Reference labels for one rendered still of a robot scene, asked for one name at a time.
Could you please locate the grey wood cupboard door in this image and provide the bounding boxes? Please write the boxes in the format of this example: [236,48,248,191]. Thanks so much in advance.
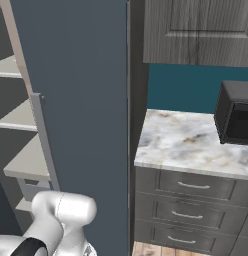
[142,0,248,68]

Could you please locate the dark grey fridge housing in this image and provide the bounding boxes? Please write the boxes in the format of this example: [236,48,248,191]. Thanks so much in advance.
[127,0,150,256]

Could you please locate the grey drawer front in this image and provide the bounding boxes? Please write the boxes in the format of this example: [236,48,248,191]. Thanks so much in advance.
[132,218,244,256]
[134,165,248,209]
[133,191,248,240]

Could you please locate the pale grey shelf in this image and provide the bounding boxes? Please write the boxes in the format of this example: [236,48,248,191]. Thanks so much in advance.
[2,133,52,183]
[0,54,24,80]
[0,97,39,133]

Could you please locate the black microwave oven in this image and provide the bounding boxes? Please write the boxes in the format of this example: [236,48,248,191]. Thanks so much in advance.
[213,79,248,147]

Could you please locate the grey freezer door handle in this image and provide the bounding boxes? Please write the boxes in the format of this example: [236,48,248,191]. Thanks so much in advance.
[30,92,61,192]

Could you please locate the silver drawer handle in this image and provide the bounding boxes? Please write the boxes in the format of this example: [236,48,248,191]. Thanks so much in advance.
[166,234,197,245]
[171,210,204,220]
[177,180,211,191]

